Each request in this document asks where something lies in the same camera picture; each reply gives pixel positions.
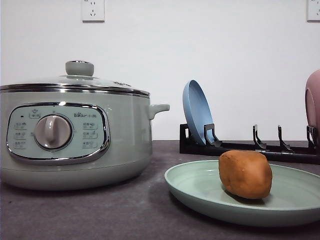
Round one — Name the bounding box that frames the white wall socket right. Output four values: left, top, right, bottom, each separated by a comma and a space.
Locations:
304, 0, 320, 24

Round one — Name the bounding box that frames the glass steamer lid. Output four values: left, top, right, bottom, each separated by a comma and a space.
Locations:
0, 60, 150, 97

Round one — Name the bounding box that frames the white wall socket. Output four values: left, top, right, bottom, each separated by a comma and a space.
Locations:
81, 0, 105, 24
304, 0, 320, 24

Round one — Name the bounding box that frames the green plate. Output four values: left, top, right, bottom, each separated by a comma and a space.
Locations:
164, 160, 320, 228

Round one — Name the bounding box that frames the brown potato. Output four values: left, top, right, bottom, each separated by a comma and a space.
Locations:
218, 149, 273, 200

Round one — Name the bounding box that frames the blue plate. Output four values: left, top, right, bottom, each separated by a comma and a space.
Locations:
182, 79, 214, 145

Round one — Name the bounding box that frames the pink plate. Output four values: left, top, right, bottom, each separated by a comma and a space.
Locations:
305, 69, 320, 147

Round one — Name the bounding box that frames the white wall socket left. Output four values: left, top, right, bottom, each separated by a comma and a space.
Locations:
81, 0, 105, 24

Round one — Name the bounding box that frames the black dish rack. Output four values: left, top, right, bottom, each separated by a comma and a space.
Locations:
180, 123, 320, 164

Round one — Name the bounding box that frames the green electric steamer pot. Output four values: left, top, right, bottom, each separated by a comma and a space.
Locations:
0, 84, 170, 191

